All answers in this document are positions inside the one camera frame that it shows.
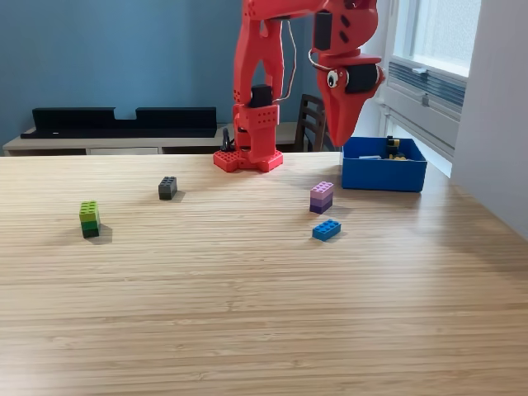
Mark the yellow toy digger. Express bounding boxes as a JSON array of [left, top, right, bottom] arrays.
[[383, 134, 408, 162]]

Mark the green brick stack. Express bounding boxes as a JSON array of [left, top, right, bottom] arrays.
[[78, 200, 101, 239]]

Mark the blue plastic bin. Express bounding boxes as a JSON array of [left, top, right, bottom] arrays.
[[340, 135, 428, 194]]

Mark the dark wooden chair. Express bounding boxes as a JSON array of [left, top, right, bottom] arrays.
[[293, 93, 336, 153]]

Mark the grey window vent grille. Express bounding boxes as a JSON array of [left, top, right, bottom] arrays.
[[387, 60, 468, 109]]

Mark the purple brick stack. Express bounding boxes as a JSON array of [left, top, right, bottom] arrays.
[[309, 181, 335, 215]]

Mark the blue brick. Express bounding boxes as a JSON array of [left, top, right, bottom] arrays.
[[311, 219, 342, 243]]

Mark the dark grey brick stack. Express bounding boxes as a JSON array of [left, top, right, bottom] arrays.
[[158, 176, 179, 201]]

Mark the pale wooden sideboard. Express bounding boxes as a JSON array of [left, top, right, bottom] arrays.
[[2, 121, 309, 157]]

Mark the thin robot motor cable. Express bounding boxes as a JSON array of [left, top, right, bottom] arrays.
[[308, 48, 331, 72]]

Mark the white window frame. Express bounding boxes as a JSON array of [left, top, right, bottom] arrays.
[[387, 0, 483, 79]]

